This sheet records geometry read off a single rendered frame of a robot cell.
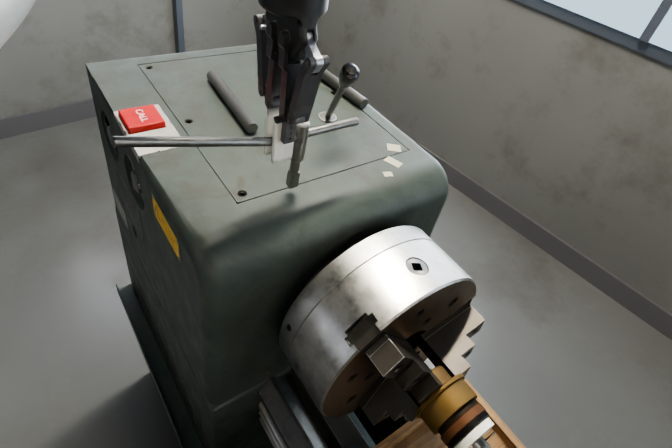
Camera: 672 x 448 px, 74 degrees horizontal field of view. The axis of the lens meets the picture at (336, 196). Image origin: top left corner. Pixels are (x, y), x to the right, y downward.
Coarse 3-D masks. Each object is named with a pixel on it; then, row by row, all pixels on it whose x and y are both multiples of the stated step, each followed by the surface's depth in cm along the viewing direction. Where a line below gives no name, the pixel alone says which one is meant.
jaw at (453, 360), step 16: (464, 304) 75; (448, 320) 73; (464, 320) 73; (480, 320) 73; (416, 336) 74; (432, 336) 71; (448, 336) 71; (464, 336) 71; (432, 352) 70; (448, 352) 69; (464, 352) 69; (448, 368) 68; (464, 368) 68
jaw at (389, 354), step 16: (368, 320) 60; (352, 336) 60; (368, 336) 59; (384, 336) 60; (368, 352) 60; (384, 352) 59; (400, 352) 58; (416, 352) 67; (384, 368) 58; (400, 368) 60; (416, 368) 61; (400, 384) 61; (416, 384) 63; (432, 384) 62
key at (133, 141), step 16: (320, 128) 63; (336, 128) 64; (112, 144) 46; (128, 144) 46; (144, 144) 48; (160, 144) 49; (176, 144) 50; (192, 144) 51; (208, 144) 53; (224, 144) 54; (240, 144) 55; (256, 144) 57
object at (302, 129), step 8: (296, 128) 60; (304, 128) 60; (296, 136) 60; (304, 136) 60; (296, 144) 61; (304, 144) 62; (296, 152) 62; (304, 152) 63; (296, 160) 63; (296, 168) 65; (288, 176) 66; (296, 176) 66; (288, 184) 67; (296, 184) 67
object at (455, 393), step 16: (448, 384) 63; (464, 384) 65; (432, 400) 63; (448, 400) 63; (464, 400) 62; (416, 416) 66; (432, 416) 63; (448, 416) 62; (464, 416) 61; (480, 416) 62; (432, 432) 64; (448, 432) 62; (464, 432) 61
